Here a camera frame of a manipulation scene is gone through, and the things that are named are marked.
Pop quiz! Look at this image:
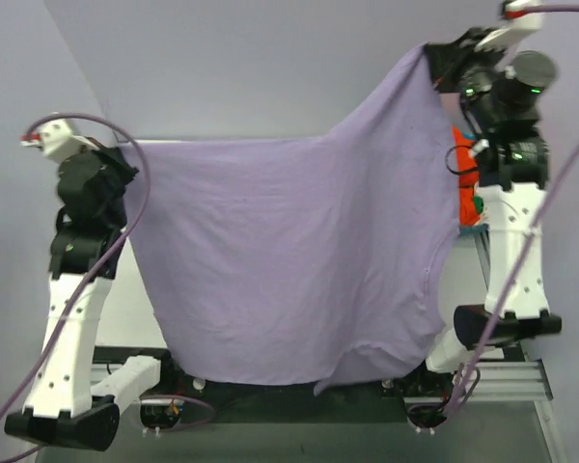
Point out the purple t shirt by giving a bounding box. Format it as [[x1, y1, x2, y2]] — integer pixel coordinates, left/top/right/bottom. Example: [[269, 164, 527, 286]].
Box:
[[125, 48, 458, 390]]

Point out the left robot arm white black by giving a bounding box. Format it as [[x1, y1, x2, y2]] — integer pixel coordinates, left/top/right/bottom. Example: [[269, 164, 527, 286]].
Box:
[[4, 147, 176, 451]]

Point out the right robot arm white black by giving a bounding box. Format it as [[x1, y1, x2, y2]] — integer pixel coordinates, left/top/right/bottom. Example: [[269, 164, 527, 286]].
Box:
[[407, 27, 562, 394]]

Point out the orange t shirt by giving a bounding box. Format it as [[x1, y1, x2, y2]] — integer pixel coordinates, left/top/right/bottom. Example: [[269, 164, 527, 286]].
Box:
[[453, 127, 483, 227]]

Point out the teal laundry basket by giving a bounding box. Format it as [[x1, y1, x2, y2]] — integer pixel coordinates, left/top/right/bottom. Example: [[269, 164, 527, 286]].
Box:
[[458, 224, 488, 237]]

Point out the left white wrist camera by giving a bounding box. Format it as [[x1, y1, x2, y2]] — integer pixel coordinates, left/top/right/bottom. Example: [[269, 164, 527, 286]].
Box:
[[20, 119, 97, 164]]

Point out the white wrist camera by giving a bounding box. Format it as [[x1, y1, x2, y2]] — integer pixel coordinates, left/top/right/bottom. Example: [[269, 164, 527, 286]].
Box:
[[474, 0, 544, 52], [20, 119, 97, 164]]

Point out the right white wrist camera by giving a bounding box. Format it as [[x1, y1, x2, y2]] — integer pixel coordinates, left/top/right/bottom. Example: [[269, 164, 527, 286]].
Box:
[[474, 0, 544, 52]]

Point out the aluminium frame rail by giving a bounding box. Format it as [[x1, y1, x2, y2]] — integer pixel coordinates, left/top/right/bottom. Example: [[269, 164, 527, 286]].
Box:
[[148, 360, 553, 405]]

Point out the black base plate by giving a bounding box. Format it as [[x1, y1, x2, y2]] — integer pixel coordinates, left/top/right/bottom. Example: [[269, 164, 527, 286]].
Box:
[[93, 347, 453, 429]]

